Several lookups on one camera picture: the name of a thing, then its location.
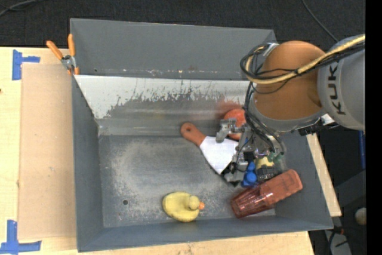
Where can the yellow rubber duck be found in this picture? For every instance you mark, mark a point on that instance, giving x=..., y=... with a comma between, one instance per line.
x=179, y=207

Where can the blue plastic toy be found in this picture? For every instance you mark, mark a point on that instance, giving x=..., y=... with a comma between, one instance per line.
x=250, y=176

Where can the brown cardboard board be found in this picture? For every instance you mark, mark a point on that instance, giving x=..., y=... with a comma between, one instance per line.
x=44, y=152

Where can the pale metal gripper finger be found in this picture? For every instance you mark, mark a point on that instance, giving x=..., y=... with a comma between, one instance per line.
x=235, y=174
x=225, y=130

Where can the yellow and black object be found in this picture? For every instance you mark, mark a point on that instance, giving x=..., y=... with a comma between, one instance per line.
x=265, y=171

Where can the grey metal bin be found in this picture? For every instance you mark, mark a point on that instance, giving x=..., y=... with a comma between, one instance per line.
x=167, y=164

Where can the red apple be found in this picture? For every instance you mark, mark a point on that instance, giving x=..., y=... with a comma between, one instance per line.
x=237, y=118

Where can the red ribbed plastic cup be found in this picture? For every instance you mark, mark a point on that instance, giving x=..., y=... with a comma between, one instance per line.
x=265, y=195

